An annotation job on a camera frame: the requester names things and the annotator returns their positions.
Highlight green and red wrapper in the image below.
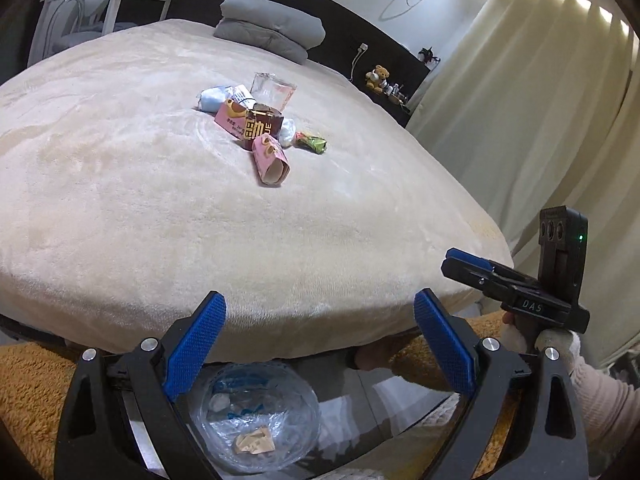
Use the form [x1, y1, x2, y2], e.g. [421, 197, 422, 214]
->
[294, 131, 328, 155]

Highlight brown drink carton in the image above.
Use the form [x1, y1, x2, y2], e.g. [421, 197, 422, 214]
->
[242, 103, 285, 151]

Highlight grey folded pillow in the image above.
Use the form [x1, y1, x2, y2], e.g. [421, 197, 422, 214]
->
[213, 0, 326, 65]

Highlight person's right forearm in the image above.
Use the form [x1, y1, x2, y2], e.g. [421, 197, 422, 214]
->
[564, 354, 640, 468]

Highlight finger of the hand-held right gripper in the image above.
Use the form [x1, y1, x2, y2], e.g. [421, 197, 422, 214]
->
[440, 258, 507, 302]
[446, 247, 541, 288]

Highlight brown teddy bear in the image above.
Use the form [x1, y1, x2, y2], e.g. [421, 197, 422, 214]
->
[364, 64, 392, 94]

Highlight person's right leg fuzzy pants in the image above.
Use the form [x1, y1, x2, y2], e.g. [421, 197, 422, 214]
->
[390, 310, 523, 480]

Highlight brown fluffy blanket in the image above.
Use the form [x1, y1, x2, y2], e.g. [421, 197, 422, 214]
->
[0, 342, 96, 480]

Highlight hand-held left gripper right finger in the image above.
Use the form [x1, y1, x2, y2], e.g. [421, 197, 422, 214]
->
[413, 287, 601, 480]

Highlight trash bin with clear liner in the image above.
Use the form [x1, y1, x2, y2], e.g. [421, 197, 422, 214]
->
[200, 361, 322, 475]

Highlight white metal chair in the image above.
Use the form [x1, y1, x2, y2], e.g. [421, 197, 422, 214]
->
[47, 0, 132, 47]

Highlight blue and white packet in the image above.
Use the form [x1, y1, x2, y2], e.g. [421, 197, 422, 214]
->
[195, 84, 256, 112]

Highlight cream curtain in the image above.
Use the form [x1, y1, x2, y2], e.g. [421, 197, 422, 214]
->
[404, 0, 640, 363]

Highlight white charger with cable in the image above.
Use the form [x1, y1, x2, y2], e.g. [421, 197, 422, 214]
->
[349, 42, 370, 81]

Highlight clear plastic cup wrapper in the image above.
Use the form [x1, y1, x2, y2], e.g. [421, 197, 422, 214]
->
[250, 72, 298, 111]

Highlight pink flat snack packet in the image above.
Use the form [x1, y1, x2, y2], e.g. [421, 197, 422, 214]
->
[214, 99, 258, 139]

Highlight crumpled beige paper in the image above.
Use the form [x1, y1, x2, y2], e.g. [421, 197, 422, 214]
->
[235, 427, 276, 456]

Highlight pink snack packet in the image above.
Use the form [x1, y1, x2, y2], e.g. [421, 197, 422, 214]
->
[251, 135, 291, 186]
[214, 99, 258, 139]

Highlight white wrapper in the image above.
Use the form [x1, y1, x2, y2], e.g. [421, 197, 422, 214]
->
[277, 117, 299, 148]

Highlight person's right hand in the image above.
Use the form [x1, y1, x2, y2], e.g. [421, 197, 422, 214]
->
[501, 310, 582, 366]

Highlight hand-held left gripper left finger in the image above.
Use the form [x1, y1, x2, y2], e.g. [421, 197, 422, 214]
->
[54, 291, 228, 480]

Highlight black headboard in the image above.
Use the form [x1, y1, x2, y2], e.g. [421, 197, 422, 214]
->
[120, 0, 433, 128]

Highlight small bedside bottles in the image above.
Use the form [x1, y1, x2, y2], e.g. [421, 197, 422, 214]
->
[385, 82, 413, 109]

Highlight bed with beige blanket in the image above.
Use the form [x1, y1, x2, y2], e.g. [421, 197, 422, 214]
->
[0, 19, 516, 367]

